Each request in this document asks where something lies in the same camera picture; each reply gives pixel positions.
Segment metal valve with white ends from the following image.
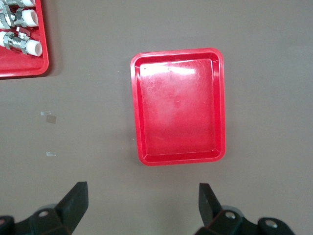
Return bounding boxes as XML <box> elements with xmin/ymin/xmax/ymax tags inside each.
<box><xmin>0</xmin><ymin>26</ymin><xmax>42</xmax><ymax>57</ymax></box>
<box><xmin>0</xmin><ymin>0</ymin><xmax>36</xmax><ymax>8</ymax></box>
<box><xmin>0</xmin><ymin>7</ymin><xmax>39</xmax><ymax>30</ymax></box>

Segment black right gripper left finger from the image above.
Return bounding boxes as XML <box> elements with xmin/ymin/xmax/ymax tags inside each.
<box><xmin>0</xmin><ymin>181</ymin><xmax>89</xmax><ymax>235</ymax></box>

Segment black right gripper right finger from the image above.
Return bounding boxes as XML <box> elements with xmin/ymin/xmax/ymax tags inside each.
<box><xmin>195</xmin><ymin>183</ymin><xmax>294</xmax><ymax>235</ymax></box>

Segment empty red plastic tray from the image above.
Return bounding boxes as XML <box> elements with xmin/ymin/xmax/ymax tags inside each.
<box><xmin>130</xmin><ymin>47</ymin><xmax>227</xmax><ymax>167</ymax></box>

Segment red tray holding valves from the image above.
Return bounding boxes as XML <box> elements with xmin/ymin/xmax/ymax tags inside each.
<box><xmin>0</xmin><ymin>0</ymin><xmax>49</xmax><ymax>78</ymax></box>

